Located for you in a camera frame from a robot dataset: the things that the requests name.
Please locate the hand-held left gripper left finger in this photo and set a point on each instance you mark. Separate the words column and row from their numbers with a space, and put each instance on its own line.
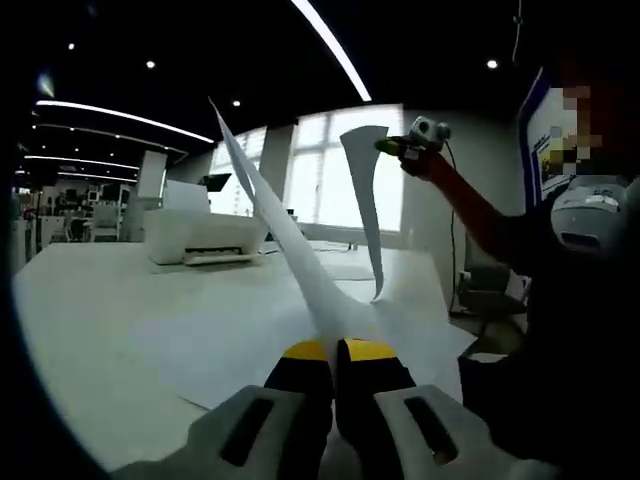
column 225, row 445

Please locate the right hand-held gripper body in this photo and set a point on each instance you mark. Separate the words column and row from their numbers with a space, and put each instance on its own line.
column 426, row 132

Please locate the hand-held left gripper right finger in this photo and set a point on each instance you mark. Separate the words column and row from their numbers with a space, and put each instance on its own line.
column 450, row 450

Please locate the single white printing paper sheet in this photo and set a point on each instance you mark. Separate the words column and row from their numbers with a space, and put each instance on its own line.
column 290, row 250
column 365, row 200

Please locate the stack of white printing papers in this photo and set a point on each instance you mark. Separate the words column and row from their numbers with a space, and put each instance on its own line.
column 225, row 350

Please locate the person's right hand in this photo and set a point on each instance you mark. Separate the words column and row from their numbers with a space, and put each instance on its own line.
column 420, row 165

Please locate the person in dark shirt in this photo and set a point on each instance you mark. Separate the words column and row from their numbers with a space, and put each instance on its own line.
column 540, row 150

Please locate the person in dark clothing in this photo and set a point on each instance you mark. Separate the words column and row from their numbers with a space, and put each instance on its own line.
column 575, row 350

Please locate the grey office chair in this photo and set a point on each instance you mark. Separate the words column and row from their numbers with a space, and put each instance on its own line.
column 490, row 290

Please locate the white chest-worn device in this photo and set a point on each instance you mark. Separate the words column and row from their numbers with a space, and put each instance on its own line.
column 585, row 215

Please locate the person's head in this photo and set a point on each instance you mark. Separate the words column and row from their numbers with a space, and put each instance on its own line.
column 622, row 100

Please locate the white printer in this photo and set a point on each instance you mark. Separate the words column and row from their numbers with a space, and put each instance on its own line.
column 200, row 232

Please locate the white office chair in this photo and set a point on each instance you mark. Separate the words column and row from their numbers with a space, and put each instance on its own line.
column 106, row 222

